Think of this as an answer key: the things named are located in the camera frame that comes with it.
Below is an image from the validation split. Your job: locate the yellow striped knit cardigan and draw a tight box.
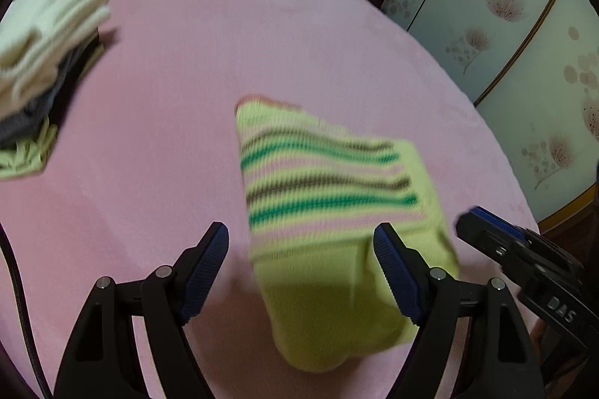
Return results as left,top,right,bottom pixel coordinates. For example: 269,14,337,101
235,97,459,373

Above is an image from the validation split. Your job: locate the light green folded garment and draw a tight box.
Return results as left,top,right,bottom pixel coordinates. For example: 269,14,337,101
0,117,58,180

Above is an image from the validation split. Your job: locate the blue grey folded garment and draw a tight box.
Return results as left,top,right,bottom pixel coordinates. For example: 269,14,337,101
1,33,103,148

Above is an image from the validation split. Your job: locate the floral sliding wardrobe door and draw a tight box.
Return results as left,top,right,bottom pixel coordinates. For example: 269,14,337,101
383,0,598,233

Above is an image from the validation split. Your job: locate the white folded fleece garment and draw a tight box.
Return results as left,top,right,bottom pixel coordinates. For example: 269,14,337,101
1,0,111,118

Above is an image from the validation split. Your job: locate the black cable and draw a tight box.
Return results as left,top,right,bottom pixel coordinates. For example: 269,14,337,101
0,222,55,399

